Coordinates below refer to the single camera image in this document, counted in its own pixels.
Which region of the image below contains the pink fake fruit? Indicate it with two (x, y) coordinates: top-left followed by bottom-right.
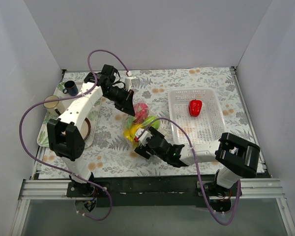
(134, 103), (149, 123)

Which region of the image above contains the clear zip top bag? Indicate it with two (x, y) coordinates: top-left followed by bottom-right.
(123, 100), (158, 148)

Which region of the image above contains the green fake apple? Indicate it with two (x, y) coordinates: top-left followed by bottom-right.
(146, 116), (160, 130)

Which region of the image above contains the yellow fake banana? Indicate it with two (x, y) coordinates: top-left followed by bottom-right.
(123, 123), (143, 142)

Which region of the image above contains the red fake bell pepper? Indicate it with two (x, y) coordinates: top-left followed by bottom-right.
(188, 99), (203, 117)

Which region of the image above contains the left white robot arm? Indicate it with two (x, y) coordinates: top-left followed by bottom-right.
(47, 64), (135, 197)

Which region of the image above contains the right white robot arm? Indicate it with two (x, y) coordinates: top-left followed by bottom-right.
(134, 129), (260, 196)

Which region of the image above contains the red rimmed cream plate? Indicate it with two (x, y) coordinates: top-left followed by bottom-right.
(82, 118), (91, 141)

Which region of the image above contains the dark blue mug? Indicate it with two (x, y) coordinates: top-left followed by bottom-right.
(62, 81), (79, 96)

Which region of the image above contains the white plastic basket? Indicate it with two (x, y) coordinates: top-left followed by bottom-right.
(168, 87), (227, 145)

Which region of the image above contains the cream mug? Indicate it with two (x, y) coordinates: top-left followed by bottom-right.
(43, 95), (65, 116)

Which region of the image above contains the leaf pattern white tray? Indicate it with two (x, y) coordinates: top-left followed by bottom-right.
(36, 82), (103, 149)

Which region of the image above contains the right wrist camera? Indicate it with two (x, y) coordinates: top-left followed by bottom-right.
(134, 128), (152, 146)

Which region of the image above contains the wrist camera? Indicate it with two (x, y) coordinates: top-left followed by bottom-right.
(134, 128), (152, 146)
(124, 76), (139, 90)

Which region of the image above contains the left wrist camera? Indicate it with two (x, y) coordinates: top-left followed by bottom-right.
(124, 76), (139, 90)

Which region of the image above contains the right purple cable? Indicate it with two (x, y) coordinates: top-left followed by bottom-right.
(137, 117), (242, 226)

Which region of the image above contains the purple cable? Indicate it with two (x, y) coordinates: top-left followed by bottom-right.
(137, 117), (242, 226)
(19, 49), (132, 221)

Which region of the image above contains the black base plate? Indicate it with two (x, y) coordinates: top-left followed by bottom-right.
(66, 175), (244, 207)

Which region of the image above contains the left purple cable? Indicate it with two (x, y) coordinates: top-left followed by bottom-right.
(19, 49), (132, 221)

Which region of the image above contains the aluminium frame rail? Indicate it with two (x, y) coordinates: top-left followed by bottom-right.
(10, 179), (72, 236)

